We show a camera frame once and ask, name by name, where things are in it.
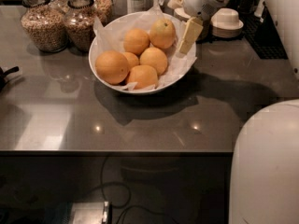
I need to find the glass jar of grains back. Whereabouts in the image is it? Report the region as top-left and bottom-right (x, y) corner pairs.
(93, 0), (113, 24)

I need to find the stack of paper bowls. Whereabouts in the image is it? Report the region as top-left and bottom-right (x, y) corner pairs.
(174, 7), (209, 41)
(210, 7), (244, 38)

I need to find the orange front middle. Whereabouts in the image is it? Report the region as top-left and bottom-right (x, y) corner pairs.
(126, 65), (158, 90)

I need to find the silver box under table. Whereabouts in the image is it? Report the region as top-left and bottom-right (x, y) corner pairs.
(67, 201), (110, 224)

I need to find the stack of paper bowls left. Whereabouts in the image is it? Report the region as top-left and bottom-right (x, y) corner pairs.
(174, 7), (209, 41)

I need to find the white paper bowl liner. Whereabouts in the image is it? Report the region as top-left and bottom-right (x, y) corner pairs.
(93, 5), (198, 91)

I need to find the orange back middle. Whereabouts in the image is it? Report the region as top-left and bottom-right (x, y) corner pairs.
(123, 28), (150, 55)

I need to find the yellowish orange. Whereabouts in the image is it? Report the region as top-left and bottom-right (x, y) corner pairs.
(149, 19), (176, 49)

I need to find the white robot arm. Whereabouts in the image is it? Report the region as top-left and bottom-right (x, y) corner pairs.
(222, 0), (299, 224)

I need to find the stack of paper bowls right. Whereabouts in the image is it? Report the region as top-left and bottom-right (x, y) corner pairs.
(210, 7), (244, 38)

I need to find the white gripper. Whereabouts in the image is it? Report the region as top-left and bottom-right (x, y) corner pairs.
(167, 0), (225, 55)

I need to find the black handle at left edge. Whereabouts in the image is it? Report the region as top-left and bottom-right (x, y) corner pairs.
(0, 66), (20, 91)

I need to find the white ceramic bowl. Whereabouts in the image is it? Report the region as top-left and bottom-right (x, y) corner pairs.
(88, 11), (198, 96)

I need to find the glass jar of grains middle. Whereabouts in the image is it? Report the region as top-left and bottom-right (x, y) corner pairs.
(64, 0), (95, 52)

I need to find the black rubber mesh mat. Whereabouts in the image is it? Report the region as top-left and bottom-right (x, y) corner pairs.
(238, 7), (288, 59)

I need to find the glass jar of grains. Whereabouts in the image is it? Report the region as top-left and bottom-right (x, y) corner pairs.
(20, 0), (68, 53)
(64, 0), (95, 52)
(93, 0), (113, 24)

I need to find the large orange front left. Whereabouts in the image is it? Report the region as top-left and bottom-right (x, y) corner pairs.
(95, 50), (129, 85)

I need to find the glass jar of grains left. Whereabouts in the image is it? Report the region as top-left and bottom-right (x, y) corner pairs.
(20, 0), (68, 53)

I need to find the small orange in centre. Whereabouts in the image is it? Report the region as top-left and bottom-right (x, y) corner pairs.
(123, 51), (139, 69)

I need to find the orange right middle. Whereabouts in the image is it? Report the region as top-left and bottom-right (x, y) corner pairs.
(139, 47), (168, 76)

